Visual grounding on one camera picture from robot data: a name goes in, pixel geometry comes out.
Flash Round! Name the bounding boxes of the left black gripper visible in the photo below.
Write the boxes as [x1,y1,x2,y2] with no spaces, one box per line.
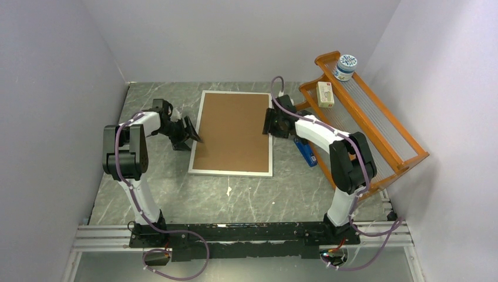
[154,116,201,152]

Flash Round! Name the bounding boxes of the brown backing board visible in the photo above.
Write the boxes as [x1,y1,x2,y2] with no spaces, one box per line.
[192,92,271,173]

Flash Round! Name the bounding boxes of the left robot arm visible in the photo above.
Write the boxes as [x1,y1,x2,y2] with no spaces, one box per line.
[102,99,202,247]

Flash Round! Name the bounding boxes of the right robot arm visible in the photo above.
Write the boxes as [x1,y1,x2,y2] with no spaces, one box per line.
[263,95,377,244]

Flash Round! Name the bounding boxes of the blue stapler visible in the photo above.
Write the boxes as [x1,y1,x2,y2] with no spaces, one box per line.
[294,136,318,167]

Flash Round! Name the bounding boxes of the small cream box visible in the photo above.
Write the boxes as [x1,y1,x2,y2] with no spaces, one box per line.
[316,81,335,108]

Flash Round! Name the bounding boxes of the orange wooden shelf rack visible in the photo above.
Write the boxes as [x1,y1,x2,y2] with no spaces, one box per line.
[296,51,429,198]

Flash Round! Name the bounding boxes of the blue white round jar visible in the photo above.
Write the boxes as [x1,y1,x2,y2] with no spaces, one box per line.
[332,54,358,82]

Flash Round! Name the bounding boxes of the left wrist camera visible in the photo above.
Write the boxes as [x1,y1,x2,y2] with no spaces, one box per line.
[169,108,181,122]

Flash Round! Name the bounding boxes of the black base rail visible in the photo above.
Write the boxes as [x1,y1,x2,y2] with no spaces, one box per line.
[129,217,361,262]

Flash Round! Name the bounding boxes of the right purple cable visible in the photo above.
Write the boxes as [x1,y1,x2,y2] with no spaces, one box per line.
[270,75,405,272]

